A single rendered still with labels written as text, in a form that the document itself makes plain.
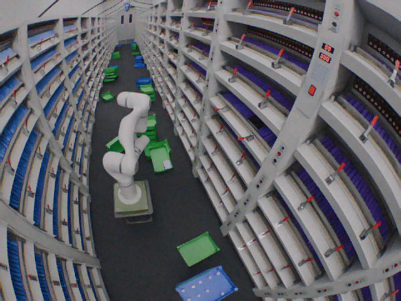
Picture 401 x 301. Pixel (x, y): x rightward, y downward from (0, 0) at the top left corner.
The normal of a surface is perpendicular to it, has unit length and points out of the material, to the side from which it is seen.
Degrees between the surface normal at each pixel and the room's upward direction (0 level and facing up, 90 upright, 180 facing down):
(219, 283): 0
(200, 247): 0
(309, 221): 20
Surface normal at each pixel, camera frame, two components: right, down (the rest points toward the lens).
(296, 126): -0.92, 0.20
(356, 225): -0.20, -0.58
